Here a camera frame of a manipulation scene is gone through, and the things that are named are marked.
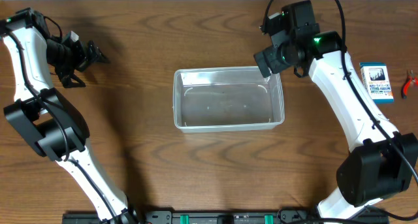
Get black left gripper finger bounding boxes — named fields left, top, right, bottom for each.
left=88, top=40, right=110, bottom=63
left=60, top=73, right=86, bottom=88

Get blue white cardboard box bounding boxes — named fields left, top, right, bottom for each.
left=360, top=62, right=394, bottom=104

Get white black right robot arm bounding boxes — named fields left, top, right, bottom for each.
left=254, top=0, right=417, bottom=221

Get clear plastic container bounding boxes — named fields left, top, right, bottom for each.
left=172, top=66, right=285, bottom=133

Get red handled pliers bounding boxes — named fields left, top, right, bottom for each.
left=401, top=70, right=417, bottom=99

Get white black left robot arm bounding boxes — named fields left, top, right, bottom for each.
left=1, top=8, right=141, bottom=223

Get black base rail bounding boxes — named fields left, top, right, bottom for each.
left=61, top=209, right=390, bottom=224

